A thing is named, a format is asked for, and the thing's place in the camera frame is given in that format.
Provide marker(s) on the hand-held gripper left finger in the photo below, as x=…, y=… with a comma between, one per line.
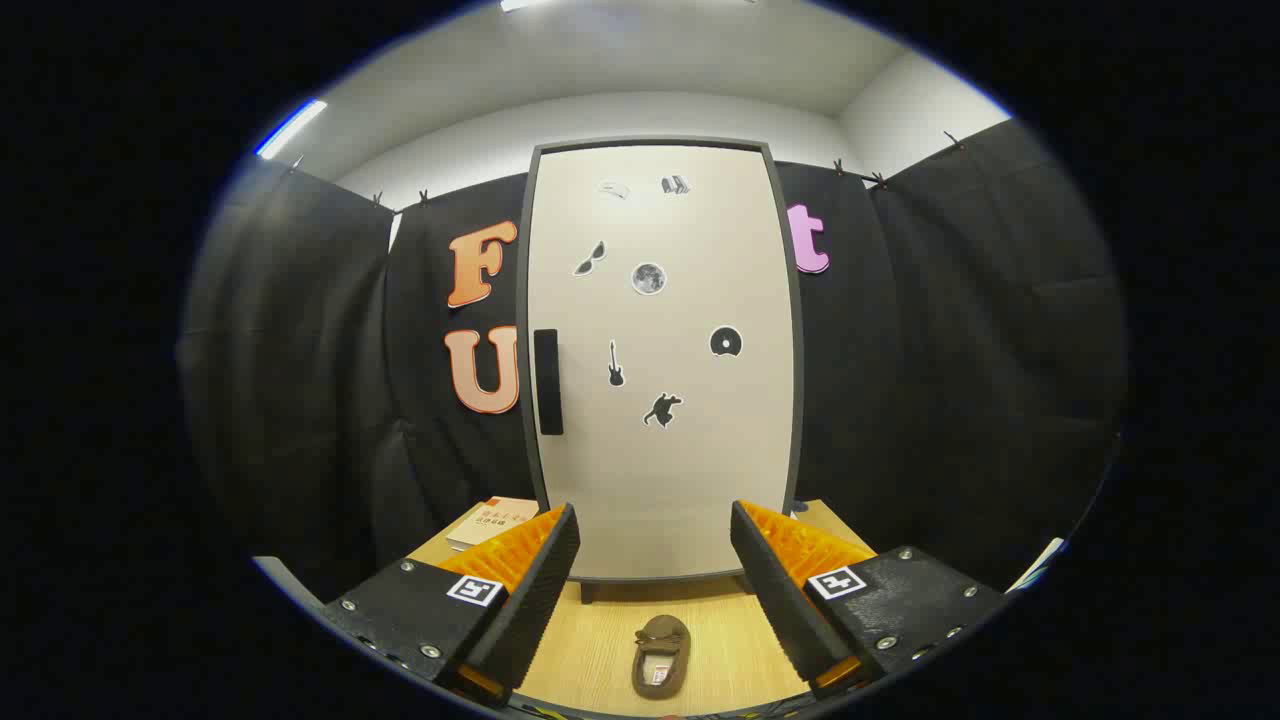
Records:
x=530, y=610

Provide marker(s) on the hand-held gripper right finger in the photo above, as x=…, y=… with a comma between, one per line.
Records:
x=780, y=600

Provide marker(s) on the grey shoe cabinet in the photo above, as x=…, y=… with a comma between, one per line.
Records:
x=589, y=591

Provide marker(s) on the brown fuzzy shoe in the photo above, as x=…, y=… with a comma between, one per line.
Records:
x=662, y=630

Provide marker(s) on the white shoe cabinet door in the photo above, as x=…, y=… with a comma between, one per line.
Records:
x=680, y=470

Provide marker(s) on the black backdrop cloth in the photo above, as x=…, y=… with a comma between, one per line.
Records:
x=950, y=350

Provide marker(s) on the long ceiling light strip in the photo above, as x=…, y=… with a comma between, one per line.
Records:
x=292, y=128

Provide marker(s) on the short ceiling light strip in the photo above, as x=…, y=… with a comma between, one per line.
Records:
x=520, y=4

